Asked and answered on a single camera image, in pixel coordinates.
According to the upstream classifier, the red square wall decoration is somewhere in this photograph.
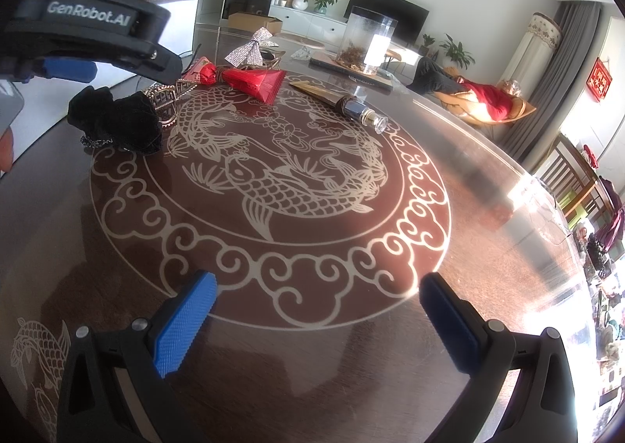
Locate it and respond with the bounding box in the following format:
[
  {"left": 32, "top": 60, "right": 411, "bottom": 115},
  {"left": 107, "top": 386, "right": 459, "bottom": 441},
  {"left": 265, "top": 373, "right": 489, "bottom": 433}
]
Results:
[{"left": 587, "top": 57, "right": 613, "bottom": 103}]

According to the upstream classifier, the dark slatted wooden chair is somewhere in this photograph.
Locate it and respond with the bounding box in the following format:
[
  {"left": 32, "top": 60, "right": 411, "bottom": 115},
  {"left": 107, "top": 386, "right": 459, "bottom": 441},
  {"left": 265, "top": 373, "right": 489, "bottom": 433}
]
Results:
[{"left": 534, "top": 133, "right": 606, "bottom": 216}]

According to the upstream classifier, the dark patterned desktop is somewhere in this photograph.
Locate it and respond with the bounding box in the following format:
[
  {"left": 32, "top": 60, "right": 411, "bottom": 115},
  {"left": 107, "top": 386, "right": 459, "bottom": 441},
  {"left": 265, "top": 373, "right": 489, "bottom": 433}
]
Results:
[{"left": 0, "top": 25, "right": 625, "bottom": 443}]

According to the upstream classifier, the covered standing air conditioner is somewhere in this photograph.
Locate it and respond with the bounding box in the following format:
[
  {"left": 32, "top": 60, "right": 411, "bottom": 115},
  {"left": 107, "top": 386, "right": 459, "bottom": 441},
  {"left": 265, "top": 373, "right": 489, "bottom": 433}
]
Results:
[{"left": 498, "top": 12, "right": 563, "bottom": 97}]

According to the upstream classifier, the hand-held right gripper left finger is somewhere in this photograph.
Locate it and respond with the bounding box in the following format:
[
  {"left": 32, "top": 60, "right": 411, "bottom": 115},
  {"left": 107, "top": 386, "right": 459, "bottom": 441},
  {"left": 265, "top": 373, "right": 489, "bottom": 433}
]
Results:
[{"left": 57, "top": 270, "right": 218, "bottom": 443}]

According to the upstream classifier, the wooden stool with wire legs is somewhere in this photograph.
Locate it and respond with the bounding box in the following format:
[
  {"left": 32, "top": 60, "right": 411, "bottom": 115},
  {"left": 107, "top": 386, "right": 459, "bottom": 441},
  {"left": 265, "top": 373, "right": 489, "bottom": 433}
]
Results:
[{"left": 383, "top": 46, "right": 416, "bottom": 73}]

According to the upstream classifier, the brown cardboard carton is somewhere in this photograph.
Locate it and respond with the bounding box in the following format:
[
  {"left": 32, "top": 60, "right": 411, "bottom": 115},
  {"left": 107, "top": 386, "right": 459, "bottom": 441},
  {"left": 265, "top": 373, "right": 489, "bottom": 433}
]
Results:
[{"left": 228, "top": 12, "right": 284, "bottom": 35}]

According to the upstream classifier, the silver metal hair clip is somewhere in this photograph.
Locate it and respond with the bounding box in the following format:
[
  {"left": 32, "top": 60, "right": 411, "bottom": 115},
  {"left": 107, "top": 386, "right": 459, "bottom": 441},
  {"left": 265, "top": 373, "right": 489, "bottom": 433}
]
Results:
[{"left": 143, "top": 82, "right": 196, "bottom": 129}]

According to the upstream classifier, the purple cloth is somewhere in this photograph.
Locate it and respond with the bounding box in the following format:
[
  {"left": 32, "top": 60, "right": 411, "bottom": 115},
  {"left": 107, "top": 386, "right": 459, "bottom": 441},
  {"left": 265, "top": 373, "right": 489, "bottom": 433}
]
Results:
[{"left": 596, "top": 177, "right": 625, "bottom": 259}]

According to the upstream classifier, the black flat television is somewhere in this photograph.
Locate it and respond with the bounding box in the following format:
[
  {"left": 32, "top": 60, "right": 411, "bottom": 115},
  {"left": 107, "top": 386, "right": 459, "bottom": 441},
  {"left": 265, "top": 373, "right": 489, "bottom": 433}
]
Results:
[{"left": 350, "top": 0, "right": 430, "bottom": 46}]

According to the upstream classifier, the leafy green potted plant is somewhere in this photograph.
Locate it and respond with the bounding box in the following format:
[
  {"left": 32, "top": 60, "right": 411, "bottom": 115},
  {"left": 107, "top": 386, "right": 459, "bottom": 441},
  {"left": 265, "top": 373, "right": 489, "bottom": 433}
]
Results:
[{"left": 437, "top": 33, "right": 475, "bottom": 71}]

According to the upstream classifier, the black velvet scrunchie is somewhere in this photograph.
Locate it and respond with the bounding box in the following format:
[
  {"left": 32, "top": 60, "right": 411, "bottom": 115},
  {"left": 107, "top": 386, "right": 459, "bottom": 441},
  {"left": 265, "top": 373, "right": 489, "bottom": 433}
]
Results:
[{"left": 68, "top": 86, "right": 164, "bottom": 155}]

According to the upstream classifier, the dark hardcover book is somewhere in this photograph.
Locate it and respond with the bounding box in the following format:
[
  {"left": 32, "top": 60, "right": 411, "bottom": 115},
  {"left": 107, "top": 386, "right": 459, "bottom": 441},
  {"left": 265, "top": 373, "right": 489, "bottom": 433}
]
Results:
[{"left": 309, "top": 50, "right": 394, "bottom": 92}]

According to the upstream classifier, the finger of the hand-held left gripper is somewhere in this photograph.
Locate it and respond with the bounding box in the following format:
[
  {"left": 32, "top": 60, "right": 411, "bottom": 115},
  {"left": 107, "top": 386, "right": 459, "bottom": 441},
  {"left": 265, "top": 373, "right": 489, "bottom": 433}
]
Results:
[{"left": 20, "top": 57, "right": 97, "bottom": 84}]

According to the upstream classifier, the clear glass jar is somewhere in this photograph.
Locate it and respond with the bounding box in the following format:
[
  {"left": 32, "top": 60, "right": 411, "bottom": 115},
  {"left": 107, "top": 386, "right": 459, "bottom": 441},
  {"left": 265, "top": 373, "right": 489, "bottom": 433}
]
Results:
[{"left": 336, "top": 6, "right": 398, "bottom": 77}]

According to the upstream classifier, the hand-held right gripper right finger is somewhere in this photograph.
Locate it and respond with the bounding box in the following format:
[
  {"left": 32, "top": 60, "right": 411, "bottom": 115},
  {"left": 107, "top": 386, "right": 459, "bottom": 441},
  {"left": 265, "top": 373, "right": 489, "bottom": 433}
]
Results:
[{"left": 418, "top": 272, "right": 579, "bottom": 443}]

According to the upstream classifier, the grey curtain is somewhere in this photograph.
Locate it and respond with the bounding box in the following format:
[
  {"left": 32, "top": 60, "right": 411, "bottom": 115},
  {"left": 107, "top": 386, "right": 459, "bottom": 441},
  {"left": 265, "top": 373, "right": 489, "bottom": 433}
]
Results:
[{"left": 503, "top": 1, "right": 613, "bottom": 165}]

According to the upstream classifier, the white television cabinet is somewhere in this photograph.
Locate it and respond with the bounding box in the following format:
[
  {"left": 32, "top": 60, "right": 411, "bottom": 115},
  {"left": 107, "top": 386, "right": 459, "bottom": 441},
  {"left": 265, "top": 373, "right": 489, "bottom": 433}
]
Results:
[{"left": 270, "top": 4, "right": 350, "bottom": 41}]

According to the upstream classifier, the wooden lounge chair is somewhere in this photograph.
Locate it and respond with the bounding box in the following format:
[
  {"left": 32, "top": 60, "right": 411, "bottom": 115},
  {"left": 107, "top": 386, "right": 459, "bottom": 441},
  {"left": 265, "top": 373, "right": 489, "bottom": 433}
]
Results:
[{"left": 434, "top": 90, "right": 538, "bottom": 141}]

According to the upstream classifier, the wooden comb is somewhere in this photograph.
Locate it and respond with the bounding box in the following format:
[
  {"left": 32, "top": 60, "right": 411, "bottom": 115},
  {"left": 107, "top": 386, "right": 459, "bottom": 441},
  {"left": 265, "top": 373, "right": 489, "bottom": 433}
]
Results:
[{"left": 289, "top": 80, "right": 350, "bottom": 108}]

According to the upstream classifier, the silver glitter bow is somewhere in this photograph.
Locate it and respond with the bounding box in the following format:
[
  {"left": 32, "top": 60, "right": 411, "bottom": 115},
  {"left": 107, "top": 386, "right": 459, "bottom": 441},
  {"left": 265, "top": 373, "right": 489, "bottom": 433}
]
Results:
[{"left": 225, "top": 26, "right": 277, "bottom": 68}]

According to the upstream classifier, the small glass perfume bottle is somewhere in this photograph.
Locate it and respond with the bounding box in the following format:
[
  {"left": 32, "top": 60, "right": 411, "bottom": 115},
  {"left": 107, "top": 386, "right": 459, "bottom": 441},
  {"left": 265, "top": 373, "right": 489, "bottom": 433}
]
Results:
[{"left": 336, "top": 95, "right": 389, "bottom": 134}]

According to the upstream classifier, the large red candy packet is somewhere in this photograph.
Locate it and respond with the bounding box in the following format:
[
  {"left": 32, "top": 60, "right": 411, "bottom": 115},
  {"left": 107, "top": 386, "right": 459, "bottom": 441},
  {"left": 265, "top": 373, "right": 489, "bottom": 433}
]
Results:
[{"left": 221, "top": 68, "right": 287, "bottom": 105}]

